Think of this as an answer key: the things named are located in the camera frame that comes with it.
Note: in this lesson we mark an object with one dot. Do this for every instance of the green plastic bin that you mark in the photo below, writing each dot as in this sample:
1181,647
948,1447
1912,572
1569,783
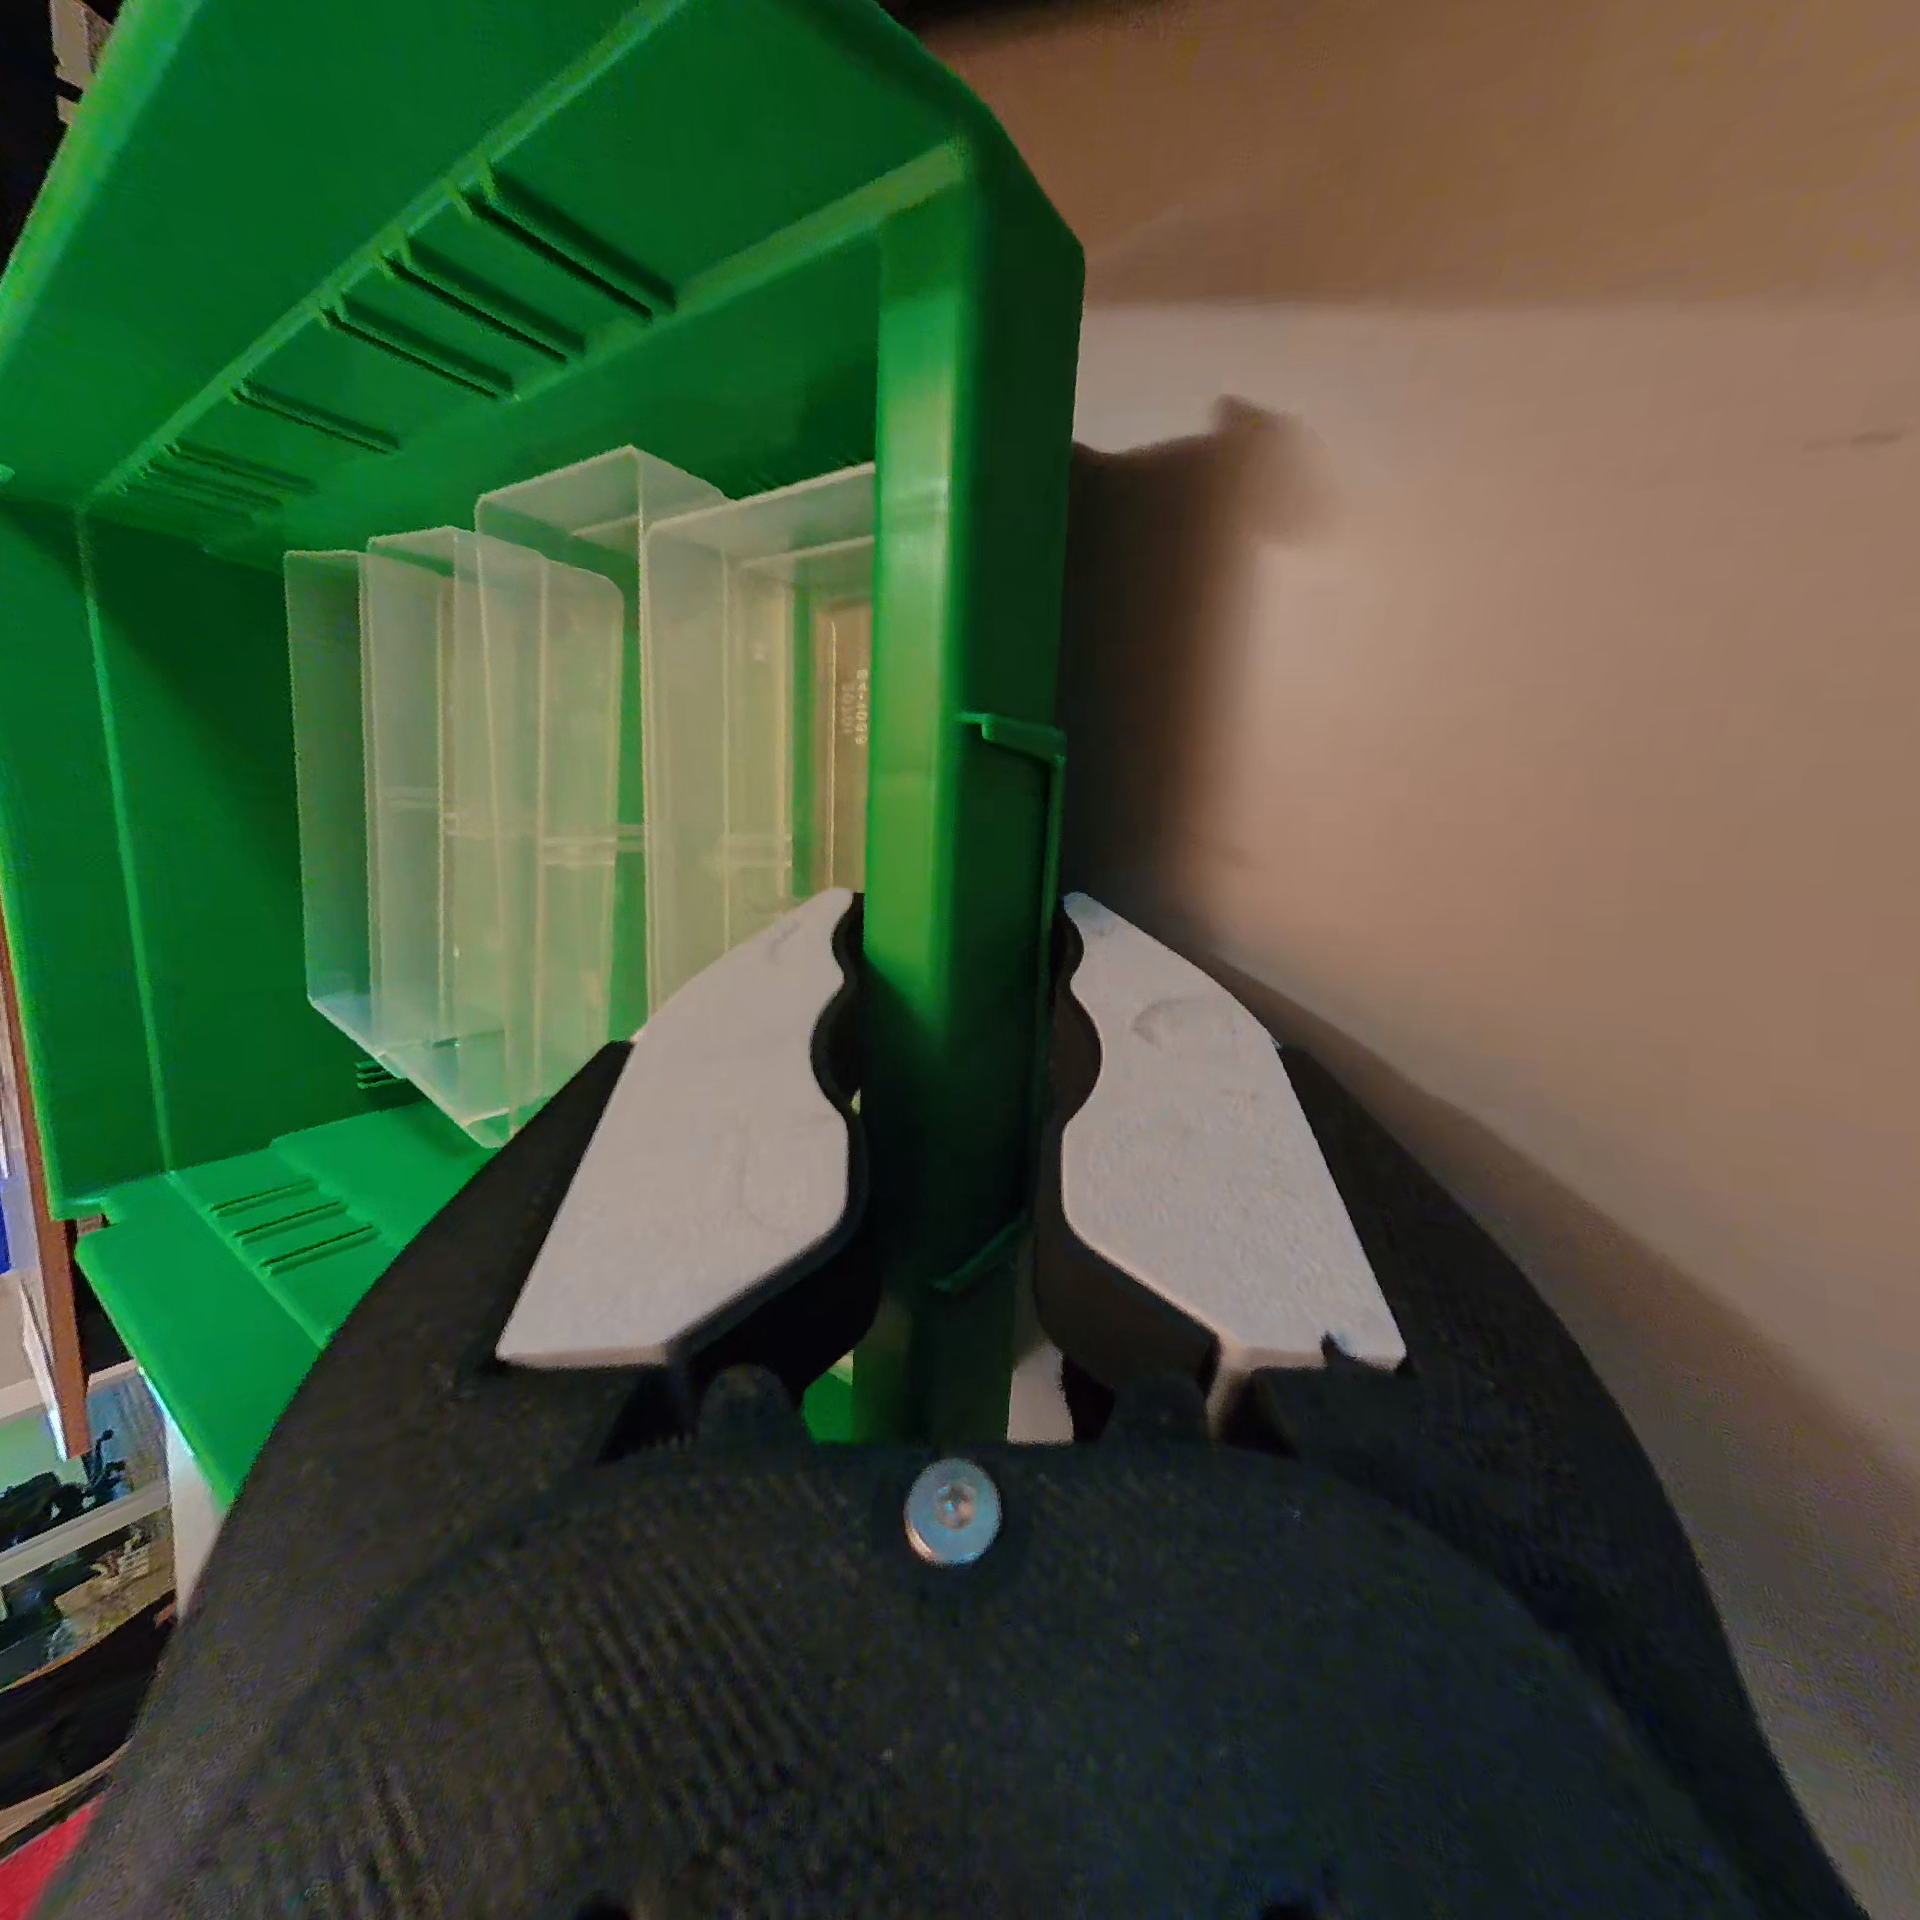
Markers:
453,150

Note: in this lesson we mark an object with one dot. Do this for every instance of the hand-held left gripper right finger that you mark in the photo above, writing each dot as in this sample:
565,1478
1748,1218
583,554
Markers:
1201,1171

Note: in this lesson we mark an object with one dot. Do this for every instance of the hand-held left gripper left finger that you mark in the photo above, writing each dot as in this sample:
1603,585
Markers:
691,1185

